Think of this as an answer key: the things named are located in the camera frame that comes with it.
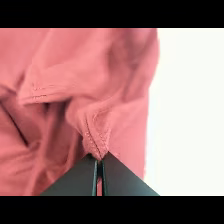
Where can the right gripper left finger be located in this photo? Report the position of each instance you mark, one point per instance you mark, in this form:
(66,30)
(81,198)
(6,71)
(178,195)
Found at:
(78,181)

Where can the red shirt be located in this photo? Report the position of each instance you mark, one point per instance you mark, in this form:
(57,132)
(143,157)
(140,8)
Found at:
(83,83)

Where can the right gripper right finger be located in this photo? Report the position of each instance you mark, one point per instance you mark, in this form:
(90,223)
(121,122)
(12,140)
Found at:
(125,180)

